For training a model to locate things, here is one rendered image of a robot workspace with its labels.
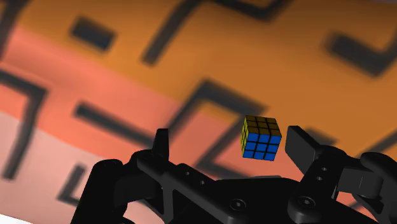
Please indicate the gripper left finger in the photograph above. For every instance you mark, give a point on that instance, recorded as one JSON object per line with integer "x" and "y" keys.
{"x": 149, "y": 173}

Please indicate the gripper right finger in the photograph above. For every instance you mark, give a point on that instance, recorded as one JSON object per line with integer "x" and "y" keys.
{"x": 325, "y": 161}

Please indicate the colourful puzzle cube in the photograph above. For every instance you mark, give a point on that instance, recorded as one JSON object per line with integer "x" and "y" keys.
{"x": 261, "y": 138}

